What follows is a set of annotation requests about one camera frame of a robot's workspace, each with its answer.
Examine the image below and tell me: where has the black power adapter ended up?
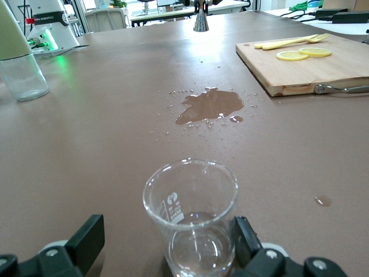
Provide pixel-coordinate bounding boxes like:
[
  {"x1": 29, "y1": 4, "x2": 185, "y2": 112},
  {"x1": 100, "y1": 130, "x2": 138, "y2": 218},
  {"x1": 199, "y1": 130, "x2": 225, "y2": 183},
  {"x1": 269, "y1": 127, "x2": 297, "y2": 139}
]
[
  {"x1": 331, "y1": 11, "x2": 369, "y2": 24},
  {"x1": 315, "y1": 8, "x2": 349, "y2": 18}
]

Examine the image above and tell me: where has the wooden cutting board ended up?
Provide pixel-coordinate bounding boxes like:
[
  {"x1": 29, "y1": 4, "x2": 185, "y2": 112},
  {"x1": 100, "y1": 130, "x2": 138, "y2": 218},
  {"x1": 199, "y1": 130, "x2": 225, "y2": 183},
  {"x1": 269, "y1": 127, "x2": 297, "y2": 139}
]
[{"x1": 235, "y1": 33, "x2": 369, "y2": 98}]

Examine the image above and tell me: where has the brown table cover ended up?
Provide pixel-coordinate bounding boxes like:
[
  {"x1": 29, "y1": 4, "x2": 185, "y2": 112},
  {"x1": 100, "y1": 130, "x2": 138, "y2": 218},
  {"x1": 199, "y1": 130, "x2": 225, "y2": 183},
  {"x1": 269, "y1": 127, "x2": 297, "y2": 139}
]
[{"x1": 0, "y1": 10, "x2": 369, "y2": 277}]

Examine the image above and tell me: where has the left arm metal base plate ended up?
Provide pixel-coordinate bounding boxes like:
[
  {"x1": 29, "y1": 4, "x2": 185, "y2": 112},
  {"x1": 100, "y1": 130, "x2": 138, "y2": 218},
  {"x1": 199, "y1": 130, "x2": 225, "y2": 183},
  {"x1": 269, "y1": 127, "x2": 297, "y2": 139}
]
[{"x1": 31, "y1": 43, "x2": 90, "y2": 58}]

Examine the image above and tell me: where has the green sleeved glass bottle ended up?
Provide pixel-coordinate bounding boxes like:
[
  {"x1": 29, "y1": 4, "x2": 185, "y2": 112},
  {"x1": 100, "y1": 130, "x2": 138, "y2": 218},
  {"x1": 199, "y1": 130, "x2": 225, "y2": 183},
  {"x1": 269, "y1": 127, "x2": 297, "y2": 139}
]
[{"x1": 0, "y1": 0, "x2": 50, "y2": 102}]

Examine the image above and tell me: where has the spilled liquid puddle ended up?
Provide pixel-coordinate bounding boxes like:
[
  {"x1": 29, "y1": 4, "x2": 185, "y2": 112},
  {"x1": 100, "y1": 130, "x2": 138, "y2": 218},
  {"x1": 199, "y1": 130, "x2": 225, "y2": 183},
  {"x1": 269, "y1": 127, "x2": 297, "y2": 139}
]
[{"x1": 175, "y1": 88, "x2": 245, "y2": 125}]

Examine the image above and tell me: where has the green bag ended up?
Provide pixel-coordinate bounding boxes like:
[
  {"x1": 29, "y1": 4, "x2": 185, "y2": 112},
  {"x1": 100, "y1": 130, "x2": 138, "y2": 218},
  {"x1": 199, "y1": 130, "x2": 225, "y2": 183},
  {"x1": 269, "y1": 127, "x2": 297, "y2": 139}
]
[{"x1": 289, "y1": 0, "x2": 309, "y2": 12}]

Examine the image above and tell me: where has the small glass measuring cup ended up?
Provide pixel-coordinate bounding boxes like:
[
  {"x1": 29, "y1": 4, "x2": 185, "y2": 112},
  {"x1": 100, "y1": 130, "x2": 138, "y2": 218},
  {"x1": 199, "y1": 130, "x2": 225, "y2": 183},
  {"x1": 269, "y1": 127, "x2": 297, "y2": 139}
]
[{"x1": 142, "y1": 158, "x2": 239, "y2": 277}]

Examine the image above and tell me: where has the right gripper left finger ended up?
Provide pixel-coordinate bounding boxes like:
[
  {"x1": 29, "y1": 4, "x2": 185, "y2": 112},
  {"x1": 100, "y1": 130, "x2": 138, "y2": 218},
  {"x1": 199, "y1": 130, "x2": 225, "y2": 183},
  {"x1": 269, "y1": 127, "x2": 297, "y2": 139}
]
[{"x1": 0, "y1": 214, "x2": 105, "y2": 277}]

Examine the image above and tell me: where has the steel jigger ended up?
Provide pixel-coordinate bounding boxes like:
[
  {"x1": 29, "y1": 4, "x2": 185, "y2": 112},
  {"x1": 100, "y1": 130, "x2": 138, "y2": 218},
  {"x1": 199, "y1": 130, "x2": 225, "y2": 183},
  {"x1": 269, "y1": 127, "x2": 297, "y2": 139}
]
[{"x1": 192, "y1": 0, "x2": 210, "y2": 32}]

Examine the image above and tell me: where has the white background desk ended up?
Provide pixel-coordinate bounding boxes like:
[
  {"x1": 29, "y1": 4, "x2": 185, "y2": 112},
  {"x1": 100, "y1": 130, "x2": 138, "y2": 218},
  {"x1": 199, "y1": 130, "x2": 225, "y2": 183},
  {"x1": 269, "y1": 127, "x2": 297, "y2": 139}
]
[{"x1": 130, "y1": 0, "x2": 254, "y2": 27}]

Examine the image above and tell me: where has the yellow plastic fork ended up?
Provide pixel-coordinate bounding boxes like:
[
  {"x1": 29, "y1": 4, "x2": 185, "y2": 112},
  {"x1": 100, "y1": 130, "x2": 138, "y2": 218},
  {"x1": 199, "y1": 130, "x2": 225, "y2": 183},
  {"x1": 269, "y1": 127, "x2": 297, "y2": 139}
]
[{"x1": 261, "y1": 33, "x2": 331, "y2": 51}]

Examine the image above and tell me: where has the lemon slice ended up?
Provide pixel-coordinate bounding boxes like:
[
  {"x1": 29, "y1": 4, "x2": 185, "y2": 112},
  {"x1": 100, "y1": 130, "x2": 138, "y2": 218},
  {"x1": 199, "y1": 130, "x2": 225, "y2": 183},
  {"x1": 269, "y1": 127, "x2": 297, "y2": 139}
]
[
  {"x1": 298, "y1": 47, "x2": 332, "y2": 58},
  {"x1": 276, "y1": 51, "x2": 309, "y2": 62}
]

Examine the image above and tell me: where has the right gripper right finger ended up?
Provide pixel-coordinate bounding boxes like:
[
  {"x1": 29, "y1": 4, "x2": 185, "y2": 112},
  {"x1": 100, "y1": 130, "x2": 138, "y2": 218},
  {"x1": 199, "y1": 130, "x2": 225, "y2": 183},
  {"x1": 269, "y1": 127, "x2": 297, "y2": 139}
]
[{"x1": 230, "y1": 216, "x2": 347, "y2": 277}]

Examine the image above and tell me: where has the grey chair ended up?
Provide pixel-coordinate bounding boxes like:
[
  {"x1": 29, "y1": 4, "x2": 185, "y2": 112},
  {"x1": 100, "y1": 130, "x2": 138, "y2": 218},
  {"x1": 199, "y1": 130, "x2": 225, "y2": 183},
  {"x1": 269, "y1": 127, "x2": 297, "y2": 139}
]
[{"x1": 84, "y1": 8, "x2": 128, "y2": 33}]

